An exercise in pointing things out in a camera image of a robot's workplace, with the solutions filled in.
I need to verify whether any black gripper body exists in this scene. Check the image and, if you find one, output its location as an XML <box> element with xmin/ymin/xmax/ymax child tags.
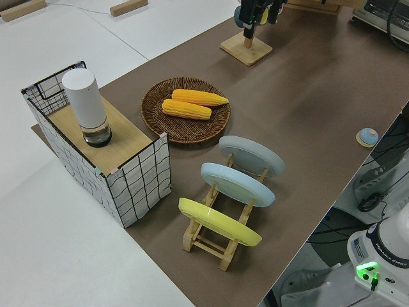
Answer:
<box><xmin>239</xmin><ymin>0</ymin><xmax>286</xmax><ymax>17</ymax></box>

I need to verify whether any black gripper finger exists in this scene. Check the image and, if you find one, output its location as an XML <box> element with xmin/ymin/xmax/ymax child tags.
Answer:
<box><xmin>241</xmin><ymin>13</ymin><xmax>257</xmax><ymax>32</ymax></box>
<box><xmin>269</xmin><ymin>4</ymin><xmax>284</xmax><ymax>24</ymax></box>

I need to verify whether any light wooden drawer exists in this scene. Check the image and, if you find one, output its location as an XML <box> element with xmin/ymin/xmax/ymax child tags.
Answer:
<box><xmin>282</xmin><ymin>0</ymin><xmax>351</xmax><ymax>14</ymax></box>

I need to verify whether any dark blue mug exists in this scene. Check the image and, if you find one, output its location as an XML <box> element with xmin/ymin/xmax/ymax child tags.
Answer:
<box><xmin>233</xmin><ymin>5</ymin><xmax>245</xmax><ymax>29</ymax></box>

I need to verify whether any wooden mug tree stand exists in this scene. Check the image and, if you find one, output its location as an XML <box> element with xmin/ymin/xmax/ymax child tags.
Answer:
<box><xmin>219</xmin><ymin>6</ymin><xmax>274</xmax><ymax>67</ymax></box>

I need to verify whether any brown table mat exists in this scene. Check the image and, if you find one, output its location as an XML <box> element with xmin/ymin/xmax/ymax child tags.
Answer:
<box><xmin>31</xmin><ymin>6</ymin><xmax>409</xmax><ymax>307</ymax></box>

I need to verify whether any yellow corn cob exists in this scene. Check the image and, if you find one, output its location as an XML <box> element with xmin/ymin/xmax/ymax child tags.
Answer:
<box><xmin>162</xmin><ymin>98</ymin><xmax>213</xmax><ymax>121</ymax></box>
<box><xmin>171</xmin><ymin>89</ymin><xmax>230</xmax><ymax>107</ymax></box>

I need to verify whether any white toaster oven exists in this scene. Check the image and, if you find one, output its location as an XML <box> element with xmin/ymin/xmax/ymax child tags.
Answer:
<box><xmin>351</xmin><ymin>0</ymin><xmax>409</xmax><ymax>36</ymax></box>

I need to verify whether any wooden block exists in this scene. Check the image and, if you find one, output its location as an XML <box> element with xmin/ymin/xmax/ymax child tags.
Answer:
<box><xmin>0</xmin><ymin>0</ymin><xmax>47</xmax><ymax>22</ymax></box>
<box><xmin>109</xmin><ymin>0</ymin><xmax>149</xmax><ymax>17</ymax></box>

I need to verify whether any brown wicker basket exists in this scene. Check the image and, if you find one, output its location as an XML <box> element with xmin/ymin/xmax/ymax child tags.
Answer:
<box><xmin>141</xmin><ymin>77</ymin><xmax>231</xmax><ymax>147</ymax></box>

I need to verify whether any grey plate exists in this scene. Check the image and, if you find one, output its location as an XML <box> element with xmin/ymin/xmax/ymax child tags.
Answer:
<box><xmin>219</xmin><ymin>135</ymin><xmax>286</xmax><ymax>183</ymax></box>

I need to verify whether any light blue plate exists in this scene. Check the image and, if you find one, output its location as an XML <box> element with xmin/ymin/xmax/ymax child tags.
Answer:
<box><xmin>201</xmin><ymin>162</ymin><xmax>276</xmax><ymax>209</ymax></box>

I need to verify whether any white cylinder bottle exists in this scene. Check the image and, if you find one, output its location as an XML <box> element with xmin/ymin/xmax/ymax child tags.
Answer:
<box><xmin>61</xmin><ymin>69</ymin><xmax>112</xmax><ymax>148</ymax></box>

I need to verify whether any yellow plate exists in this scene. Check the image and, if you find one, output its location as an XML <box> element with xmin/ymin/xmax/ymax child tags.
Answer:
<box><xmin>178</xmin><ymin>197</ymin><xmax>263</xmax><ymax>248</ymax></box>

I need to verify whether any wooden plate rack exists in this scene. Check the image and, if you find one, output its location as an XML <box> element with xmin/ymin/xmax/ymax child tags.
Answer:
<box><xmin>182</xmin><ymin>153</ymin><xmax>269</xmax><ymax>272</ymax></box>

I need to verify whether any black oven power cable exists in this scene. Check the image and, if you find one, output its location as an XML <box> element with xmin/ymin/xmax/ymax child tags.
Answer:
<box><xmin>386</xmin><ymin>0</ymin><xmax>409</xmax><ymax>54</ymax></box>

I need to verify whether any wire grid wooden shelf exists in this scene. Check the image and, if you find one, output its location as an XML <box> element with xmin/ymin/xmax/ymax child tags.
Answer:
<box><xmin>20</xmin><ymin>59</ymin><xmax>173</xmax><ymax>228</ymax></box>

